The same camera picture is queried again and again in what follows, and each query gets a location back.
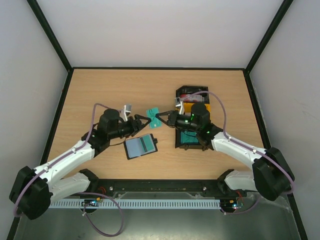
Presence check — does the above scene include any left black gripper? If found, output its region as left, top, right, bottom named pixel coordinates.
left=108, top=114, right=151, bottom=140

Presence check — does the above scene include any black leather card holder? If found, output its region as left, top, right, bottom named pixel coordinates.
left=123, top=133, right=158, bottom=160

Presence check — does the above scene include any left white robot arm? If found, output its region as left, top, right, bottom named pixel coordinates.
left=9, top=108, right=152, bottom=220

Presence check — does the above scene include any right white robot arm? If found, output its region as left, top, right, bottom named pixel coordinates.
left=155, top=103, right=294, bottom=201

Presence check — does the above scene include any red dotted card stack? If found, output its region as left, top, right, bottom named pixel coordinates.
left=180, top=94, right=205, bottom=103

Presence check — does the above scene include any teal card stack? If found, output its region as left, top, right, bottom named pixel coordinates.
left=180, top=131, right=199, bottom=145

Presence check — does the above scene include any black bin with red cards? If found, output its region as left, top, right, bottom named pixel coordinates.
left=175, top=85, right=210, bottom=104

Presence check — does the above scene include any black bin with teal cards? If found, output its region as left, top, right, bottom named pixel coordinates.
left=175, top=129, right=207, bottom=151

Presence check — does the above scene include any yellow bin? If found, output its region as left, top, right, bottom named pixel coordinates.
left=183, top=102, right=211, bottom=116

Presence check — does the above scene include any black aluminium frame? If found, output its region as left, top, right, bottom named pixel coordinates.
left=5, top=0, right=308, bottom=240

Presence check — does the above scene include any light blue cable duct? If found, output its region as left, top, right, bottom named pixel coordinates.
left=49, top=198, right=221, bottom=210

